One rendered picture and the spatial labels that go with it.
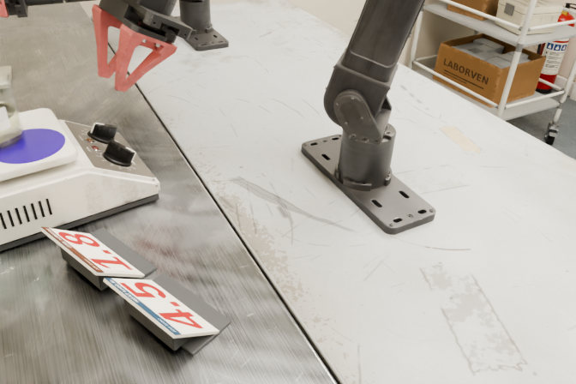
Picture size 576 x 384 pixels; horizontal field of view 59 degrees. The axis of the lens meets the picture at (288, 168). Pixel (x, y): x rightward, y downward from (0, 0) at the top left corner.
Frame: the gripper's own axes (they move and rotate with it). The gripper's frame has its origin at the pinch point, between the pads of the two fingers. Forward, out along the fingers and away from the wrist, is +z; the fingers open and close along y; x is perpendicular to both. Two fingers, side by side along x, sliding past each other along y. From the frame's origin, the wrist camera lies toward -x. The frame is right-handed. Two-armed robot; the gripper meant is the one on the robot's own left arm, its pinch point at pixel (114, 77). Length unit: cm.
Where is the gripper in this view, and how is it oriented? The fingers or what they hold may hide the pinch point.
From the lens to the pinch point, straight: 62.5
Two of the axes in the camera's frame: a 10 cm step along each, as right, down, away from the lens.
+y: 7.1, 5.3, -4.7
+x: 5.3, 0.5, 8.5
